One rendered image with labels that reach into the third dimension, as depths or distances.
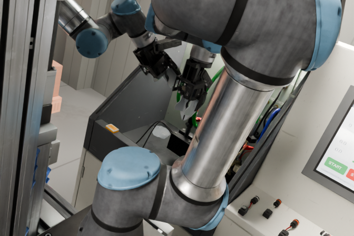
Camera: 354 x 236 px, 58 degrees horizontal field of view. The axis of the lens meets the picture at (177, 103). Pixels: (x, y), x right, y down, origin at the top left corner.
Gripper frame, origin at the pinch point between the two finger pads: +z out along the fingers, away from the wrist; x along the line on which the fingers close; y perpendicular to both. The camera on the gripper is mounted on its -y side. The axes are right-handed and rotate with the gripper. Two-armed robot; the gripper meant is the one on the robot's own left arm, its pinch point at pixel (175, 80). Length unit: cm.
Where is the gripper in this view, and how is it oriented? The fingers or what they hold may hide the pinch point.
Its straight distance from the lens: 114.8
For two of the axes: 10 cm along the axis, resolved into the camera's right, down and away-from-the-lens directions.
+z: 4.0, 6.6, 6.4
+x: 6.7, 2.6, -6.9
